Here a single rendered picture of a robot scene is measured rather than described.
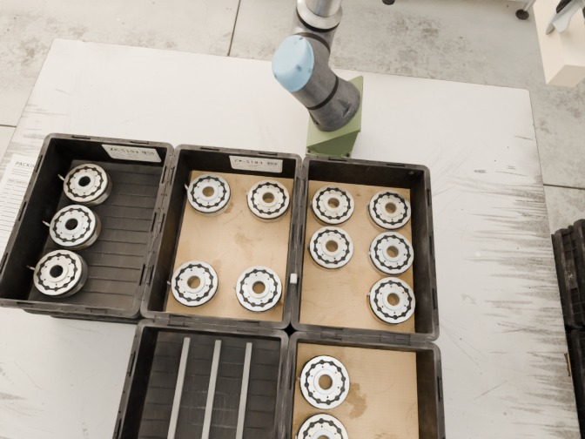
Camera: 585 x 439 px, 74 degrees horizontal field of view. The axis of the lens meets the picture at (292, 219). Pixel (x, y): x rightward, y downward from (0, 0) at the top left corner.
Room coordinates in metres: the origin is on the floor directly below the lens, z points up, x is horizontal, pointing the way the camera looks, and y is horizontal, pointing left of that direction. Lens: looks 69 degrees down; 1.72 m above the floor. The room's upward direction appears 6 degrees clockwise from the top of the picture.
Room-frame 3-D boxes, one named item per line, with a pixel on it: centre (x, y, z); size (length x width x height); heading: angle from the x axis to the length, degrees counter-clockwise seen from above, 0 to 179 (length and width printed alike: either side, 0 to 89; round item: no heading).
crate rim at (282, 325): (0.27, 0.14, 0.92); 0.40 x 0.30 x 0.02; 2
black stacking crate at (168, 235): (0.27, 0.14, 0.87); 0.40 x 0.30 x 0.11; 2
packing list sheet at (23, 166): (0.33, 0.73, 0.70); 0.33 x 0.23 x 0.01; 0
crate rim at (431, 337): (0.28, -0.16, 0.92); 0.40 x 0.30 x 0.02; 2
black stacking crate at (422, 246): (0.28, -0.16, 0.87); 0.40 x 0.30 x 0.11; 2
